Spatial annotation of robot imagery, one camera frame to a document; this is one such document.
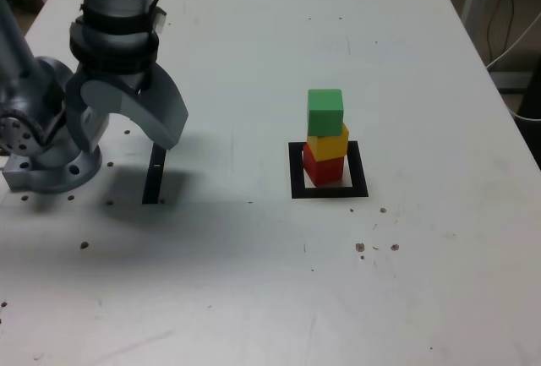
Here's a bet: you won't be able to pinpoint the black floor cable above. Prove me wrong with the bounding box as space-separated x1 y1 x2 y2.
485 0 516 63

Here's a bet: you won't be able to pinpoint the yellow cube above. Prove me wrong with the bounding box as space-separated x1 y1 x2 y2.
307 123 351 161

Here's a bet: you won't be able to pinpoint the small grey gripper camera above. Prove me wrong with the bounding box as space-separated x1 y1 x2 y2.
150 5 167 34

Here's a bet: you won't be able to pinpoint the white floor cable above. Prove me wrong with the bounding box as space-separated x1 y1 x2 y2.
484 13 541 123

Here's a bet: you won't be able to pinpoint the black tape square outline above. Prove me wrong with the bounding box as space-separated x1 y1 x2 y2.
287 140 369 199

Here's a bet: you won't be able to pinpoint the black tape strip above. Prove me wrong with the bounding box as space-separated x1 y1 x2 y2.
141 142 167 205

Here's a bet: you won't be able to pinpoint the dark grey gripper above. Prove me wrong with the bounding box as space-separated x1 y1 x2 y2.
63 63 189 154

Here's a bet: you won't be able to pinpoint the red cube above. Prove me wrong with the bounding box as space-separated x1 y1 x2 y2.
302 145 345 185

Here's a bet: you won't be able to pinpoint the green cube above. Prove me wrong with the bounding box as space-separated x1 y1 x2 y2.
306 89 344 138

